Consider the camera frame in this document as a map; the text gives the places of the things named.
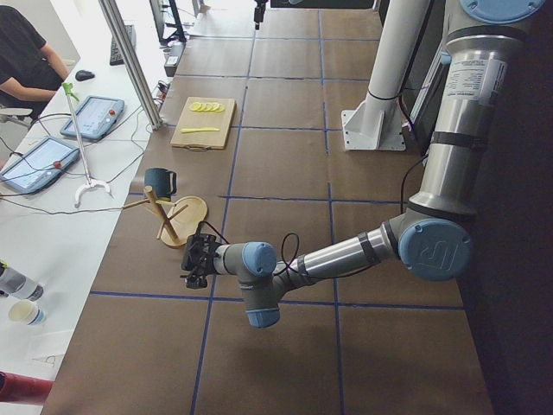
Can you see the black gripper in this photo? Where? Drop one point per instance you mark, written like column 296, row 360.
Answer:
column 209, row 262

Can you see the dark green mug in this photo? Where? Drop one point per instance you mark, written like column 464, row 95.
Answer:
column 162, row 181

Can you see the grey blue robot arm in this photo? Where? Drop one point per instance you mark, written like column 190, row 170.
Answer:
column 286, row 176

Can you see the wooden cup storage rack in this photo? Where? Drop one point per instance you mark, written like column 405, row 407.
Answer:
column 178, row 219

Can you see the white paper cup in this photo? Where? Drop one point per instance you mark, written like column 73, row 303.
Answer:
column 26, row 312

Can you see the yellow plastic knife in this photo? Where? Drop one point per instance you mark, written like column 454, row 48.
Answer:
column 199, row 129

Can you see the wooden cutting board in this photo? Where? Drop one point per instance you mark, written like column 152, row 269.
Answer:
column 204, row 140

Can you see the clear water bottle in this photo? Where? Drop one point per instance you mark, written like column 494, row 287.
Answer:
column 18, row 285

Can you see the far blue teach pendant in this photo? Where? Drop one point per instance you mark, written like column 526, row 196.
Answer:
column 96, row 115

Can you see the blue teach pendant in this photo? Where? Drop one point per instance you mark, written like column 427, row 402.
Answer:
column 39, row 167
column 96, row 115

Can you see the near blue teach pendant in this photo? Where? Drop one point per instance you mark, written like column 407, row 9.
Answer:
column 39, row 167

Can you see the orange black connector block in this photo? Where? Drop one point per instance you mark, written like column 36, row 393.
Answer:
column 161, row 90

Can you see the red object at edge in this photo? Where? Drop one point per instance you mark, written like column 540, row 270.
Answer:
column 21, row 389

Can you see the silver reacher grabber tool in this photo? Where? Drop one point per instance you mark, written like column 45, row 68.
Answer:
column 90, row 183

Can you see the black power box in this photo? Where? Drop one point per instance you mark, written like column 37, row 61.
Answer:
column 173, row 55

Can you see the black computer mouse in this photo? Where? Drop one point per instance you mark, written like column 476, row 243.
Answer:
column 82, row 75

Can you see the person in black shirt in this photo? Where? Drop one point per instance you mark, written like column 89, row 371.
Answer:
column 31, row 70

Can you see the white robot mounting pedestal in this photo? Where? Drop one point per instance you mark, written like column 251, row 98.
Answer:
column 376, row 123

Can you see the aluminium frame post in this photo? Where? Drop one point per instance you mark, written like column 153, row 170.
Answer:
column 116, row 25

